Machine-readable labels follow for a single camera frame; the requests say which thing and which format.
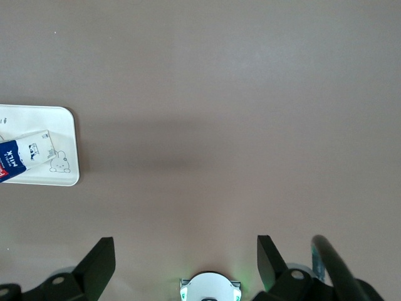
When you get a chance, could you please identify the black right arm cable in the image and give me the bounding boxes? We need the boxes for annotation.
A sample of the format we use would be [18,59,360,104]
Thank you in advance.
[311,234,386,301]

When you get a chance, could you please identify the blue white milk carton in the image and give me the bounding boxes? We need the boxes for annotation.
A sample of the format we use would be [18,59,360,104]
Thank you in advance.
[0,129,57,185]

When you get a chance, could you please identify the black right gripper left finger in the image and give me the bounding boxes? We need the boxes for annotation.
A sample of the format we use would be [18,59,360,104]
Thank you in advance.
[23,236,116,301]

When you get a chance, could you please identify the cream rabbit print tray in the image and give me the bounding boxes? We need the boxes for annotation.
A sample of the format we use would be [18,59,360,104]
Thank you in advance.
[0,104,81,187]

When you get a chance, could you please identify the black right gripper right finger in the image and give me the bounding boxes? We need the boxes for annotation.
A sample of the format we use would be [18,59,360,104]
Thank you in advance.
[255,235,335,301]

